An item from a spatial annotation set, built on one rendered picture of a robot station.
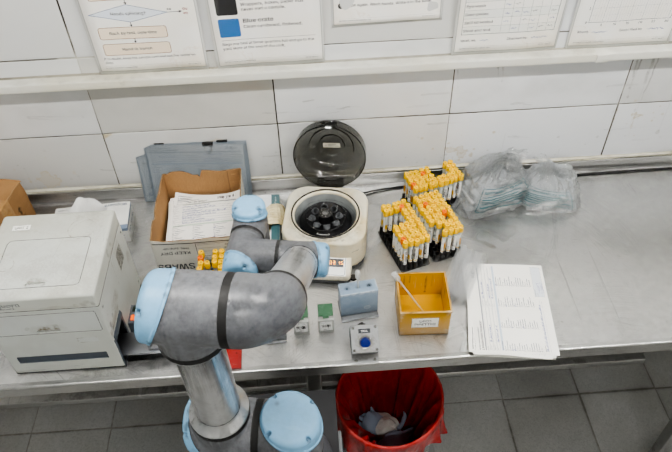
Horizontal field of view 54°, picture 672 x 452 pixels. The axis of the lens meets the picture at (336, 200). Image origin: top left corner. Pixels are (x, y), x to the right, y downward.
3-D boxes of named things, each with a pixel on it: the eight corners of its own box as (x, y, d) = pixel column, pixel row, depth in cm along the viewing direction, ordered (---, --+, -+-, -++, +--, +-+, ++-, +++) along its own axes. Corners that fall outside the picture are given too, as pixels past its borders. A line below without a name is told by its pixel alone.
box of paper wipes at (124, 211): (55, 250, 197) (41, 220, 189) (62, 222, 206) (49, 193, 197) (131, 241, 199) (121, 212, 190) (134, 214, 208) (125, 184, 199)
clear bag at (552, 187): (513, 209, 206) (520, 176, 196) (516, 174, 217) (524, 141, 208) (580, 220, 202) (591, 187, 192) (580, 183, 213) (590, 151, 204)
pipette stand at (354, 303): (342, 323, 176) (341, 300, 169) (337, 302, 181) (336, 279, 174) (378, 317, 177) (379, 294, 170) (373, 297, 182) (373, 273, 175)
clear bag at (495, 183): (465, 225, 201) (472, 180, 188) (439, 189, 213) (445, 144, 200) (538, 204, 207) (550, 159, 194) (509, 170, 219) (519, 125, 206)
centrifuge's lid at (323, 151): (290, 122, 186) (294, 108, 193) (294, 194, 201) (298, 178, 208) (366, 125, 185) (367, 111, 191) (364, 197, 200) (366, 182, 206)
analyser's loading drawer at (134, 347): (111, 359, 167) (105, 348, 164) (115, 337, 172) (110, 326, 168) (192, 354, 168) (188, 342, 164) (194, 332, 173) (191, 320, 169)
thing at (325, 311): (319, 333, 174) (318, 318, 169) (318, 318, 177) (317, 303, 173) (334, 332, 174) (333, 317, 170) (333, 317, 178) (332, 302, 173)
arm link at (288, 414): (321, 475, 131) (318, 448, 121) (254, 470, 132) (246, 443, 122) (326, 417, 139) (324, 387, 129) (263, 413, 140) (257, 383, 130)
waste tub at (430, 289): (398, 336, 173) (399, 313, 166) (393, 295, 183) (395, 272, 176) (449, 334, 173) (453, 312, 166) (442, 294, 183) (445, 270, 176)
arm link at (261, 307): (303, 286, 92) (331, 229, 141) (226, 282, 93) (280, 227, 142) (300, 365, 94) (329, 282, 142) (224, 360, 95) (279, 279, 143)
